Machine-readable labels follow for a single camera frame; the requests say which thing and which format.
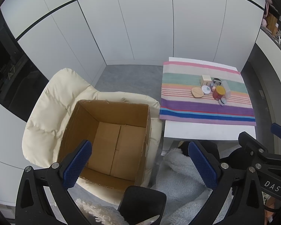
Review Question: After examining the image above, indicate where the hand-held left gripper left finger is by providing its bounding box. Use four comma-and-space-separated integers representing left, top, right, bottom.
15, 139, 93, 225

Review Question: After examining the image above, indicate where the wall shelf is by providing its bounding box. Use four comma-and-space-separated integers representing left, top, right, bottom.
260, 0, 281, 58

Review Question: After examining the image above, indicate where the cream padded chair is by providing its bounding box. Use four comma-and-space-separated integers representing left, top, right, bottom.
22, 68, 164, 207

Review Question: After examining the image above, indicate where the brown cardboard box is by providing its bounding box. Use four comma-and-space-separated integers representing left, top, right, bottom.
57, 100, 152, 193

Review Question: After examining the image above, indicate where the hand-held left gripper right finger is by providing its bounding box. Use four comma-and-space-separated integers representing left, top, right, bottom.
188, 141, 265, 225

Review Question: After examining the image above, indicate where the person's right forearm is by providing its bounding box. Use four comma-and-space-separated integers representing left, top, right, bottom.
262, 192, 281, 225

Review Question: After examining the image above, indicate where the red can with yellow lid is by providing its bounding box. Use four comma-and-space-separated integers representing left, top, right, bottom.
212, 85, 226, 100

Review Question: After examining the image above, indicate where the white table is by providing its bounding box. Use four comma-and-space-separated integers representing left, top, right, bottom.
162, 57, 257, 150

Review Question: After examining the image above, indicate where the grey square case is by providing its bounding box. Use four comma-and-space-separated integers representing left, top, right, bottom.
221, 80, 231, 99

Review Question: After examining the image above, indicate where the light blue fleece cloth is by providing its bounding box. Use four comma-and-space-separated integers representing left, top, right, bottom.
151, 149, 233, 225

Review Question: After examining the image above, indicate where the beige oval soap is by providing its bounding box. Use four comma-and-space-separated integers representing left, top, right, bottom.
191, 87, 204, 99

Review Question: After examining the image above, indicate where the white fluffy rug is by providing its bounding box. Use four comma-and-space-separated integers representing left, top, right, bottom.
75, 198, 129, 225

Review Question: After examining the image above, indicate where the pink plush toy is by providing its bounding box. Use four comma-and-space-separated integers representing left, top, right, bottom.
262, 0, 272, 27

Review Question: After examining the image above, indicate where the black armrest pad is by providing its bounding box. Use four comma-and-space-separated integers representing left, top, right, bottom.
117, 186, 167, 225

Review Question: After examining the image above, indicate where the striped multicolour towel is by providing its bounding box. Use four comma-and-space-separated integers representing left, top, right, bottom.
159, 61, 257, 126

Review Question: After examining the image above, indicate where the black glass panel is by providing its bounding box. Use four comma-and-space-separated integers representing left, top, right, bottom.
0, 12, 49, 122

